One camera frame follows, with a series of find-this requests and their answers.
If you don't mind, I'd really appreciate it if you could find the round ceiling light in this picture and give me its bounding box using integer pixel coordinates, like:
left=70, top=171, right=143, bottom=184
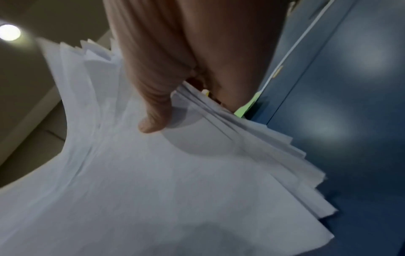
left=0, top=24, right=22, bottom=41

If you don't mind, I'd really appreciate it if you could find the green paper sheet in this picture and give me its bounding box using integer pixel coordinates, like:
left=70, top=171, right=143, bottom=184
left=233, top=92, right=262, bottom=119

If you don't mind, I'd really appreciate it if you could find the person's right hand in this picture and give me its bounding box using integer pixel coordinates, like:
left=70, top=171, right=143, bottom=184
left=103, top=0, right=292, bottom=134

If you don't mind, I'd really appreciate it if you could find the blue metal cabinet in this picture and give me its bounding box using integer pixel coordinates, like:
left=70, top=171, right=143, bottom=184
left=244, top=0, right=405, bottom=256

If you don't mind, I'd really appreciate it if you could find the stack of white paper sheets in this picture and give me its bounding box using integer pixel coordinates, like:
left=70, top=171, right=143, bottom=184
left=0, top=38, right=340, bottom=256

